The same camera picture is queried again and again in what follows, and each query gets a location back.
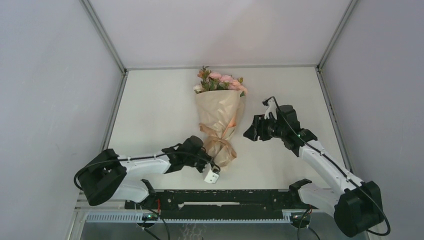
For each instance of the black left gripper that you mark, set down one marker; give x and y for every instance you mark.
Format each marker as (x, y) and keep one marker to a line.
(201, 151)

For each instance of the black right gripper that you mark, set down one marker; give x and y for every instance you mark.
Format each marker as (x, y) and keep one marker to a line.
(258, 126)

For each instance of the tan ribbon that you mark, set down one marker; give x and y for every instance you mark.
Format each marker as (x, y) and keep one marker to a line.
(214, 139)

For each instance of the brown wrapping paper sheet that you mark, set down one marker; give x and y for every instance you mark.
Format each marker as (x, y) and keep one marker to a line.
(215, 109)

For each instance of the pink fake rose sprig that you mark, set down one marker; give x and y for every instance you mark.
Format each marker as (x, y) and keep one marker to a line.
(206, 82)

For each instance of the pink fake rose stem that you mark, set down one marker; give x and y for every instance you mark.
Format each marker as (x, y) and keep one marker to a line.
(226, 82)

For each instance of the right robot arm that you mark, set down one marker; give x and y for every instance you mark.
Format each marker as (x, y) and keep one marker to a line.
(355, 205)

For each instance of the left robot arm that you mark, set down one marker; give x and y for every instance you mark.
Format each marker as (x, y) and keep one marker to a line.
(112, 176)

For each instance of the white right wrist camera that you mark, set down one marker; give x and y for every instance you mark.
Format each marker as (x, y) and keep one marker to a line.
(271, 108)

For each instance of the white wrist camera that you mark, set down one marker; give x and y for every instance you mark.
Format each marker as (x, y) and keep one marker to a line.
(209, 175)
(271, 108)

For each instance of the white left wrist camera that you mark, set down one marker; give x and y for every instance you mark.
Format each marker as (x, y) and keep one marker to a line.
(209, 175)

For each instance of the black mounting base rail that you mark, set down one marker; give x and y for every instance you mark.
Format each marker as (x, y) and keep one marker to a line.
(203, 211)

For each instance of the white slotted cable duct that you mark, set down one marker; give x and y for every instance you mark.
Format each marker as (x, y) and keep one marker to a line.
(139, 217)

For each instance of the aluminium frame rail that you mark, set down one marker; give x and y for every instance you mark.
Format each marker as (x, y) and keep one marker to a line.
(274, 199)

